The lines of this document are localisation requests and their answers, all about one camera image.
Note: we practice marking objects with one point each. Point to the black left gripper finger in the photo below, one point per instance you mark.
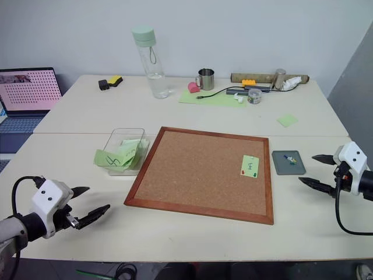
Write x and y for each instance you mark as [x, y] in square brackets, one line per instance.
[80, 192]
[93, 216]

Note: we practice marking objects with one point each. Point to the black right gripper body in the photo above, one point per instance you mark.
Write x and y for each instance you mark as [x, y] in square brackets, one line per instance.
[343, 178]

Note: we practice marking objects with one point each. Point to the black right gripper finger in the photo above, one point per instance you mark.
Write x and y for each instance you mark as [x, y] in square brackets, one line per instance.
[319, 185]
[326, 159]

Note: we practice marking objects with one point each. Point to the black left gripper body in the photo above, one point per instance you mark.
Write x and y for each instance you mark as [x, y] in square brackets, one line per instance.
[62, 218]

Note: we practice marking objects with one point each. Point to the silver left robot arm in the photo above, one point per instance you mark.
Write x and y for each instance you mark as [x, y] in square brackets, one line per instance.
[11, 230]

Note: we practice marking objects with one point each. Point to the green note with black scribble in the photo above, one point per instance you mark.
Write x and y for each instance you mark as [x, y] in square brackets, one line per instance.
[109, 160]

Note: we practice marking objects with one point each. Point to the blank green sticky note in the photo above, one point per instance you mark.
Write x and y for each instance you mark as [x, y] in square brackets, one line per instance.
[287, 120]

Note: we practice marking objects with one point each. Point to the green paper note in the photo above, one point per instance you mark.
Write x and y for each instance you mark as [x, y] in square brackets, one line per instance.
[132, 146]

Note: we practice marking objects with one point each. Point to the green note with writing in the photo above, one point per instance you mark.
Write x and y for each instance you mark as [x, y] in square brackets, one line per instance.
[250, 166]

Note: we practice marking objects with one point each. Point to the small jar with pins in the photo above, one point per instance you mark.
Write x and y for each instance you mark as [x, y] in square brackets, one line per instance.
[254, 97]

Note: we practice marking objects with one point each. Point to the wooden framed cork board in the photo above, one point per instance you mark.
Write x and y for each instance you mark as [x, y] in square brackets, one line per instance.
[198, 175]

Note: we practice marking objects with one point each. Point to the grey plastic tray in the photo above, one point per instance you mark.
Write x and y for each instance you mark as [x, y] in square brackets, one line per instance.
[287, 169]

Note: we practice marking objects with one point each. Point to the clear plastic box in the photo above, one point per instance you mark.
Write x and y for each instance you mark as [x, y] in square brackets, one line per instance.
[116, 173]

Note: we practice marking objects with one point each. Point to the green stick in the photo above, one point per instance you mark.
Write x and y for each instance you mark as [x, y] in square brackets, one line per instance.
[93, 274]

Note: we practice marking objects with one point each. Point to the white crumpled tissue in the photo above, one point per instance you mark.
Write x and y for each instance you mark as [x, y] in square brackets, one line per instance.
[291, 82]

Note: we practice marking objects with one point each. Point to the grey metal cylinder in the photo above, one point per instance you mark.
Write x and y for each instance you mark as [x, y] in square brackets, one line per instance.
[279, 78]

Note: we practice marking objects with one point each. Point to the grey shoe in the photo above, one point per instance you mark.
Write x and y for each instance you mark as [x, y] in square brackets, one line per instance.
[365, 272]

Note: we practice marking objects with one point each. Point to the small white plastic clip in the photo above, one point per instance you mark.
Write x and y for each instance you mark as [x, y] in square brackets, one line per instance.
[239, 99]

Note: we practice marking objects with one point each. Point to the yellow toy brick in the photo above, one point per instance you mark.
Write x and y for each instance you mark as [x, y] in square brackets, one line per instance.
[249, 83]

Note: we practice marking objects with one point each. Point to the black power adapter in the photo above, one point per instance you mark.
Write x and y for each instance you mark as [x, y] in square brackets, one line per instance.
[103, 85]

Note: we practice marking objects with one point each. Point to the grey usb hub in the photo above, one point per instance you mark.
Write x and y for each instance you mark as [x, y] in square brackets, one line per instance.
[240, 91]

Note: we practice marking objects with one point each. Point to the open laptop with pink screen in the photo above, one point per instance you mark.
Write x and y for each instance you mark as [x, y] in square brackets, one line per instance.
[27, 90]

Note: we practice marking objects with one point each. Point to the yellow and black eraser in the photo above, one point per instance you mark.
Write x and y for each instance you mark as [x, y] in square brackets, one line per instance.
[115, 80]

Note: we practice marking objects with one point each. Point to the light green paper sheet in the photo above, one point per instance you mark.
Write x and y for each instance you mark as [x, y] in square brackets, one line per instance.
[215, 100]

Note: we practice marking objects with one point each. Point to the steel mug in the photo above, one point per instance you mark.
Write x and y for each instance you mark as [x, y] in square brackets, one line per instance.
[207, 80]

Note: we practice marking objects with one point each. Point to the clear bottle with green lid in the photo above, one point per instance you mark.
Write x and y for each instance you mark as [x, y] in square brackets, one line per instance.
[153, 67]

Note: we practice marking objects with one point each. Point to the pink rounded object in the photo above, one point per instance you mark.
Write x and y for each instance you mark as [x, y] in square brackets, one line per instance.
[193, 88]

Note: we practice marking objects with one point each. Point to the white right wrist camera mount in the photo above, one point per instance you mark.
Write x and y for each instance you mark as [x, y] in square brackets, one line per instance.
[354, 159]

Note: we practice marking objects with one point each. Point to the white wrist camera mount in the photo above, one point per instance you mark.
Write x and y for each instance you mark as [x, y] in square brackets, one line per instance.
[354, 159]
[48, 194]

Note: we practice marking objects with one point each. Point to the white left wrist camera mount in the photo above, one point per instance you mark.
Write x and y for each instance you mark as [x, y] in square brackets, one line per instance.
[48, 194]

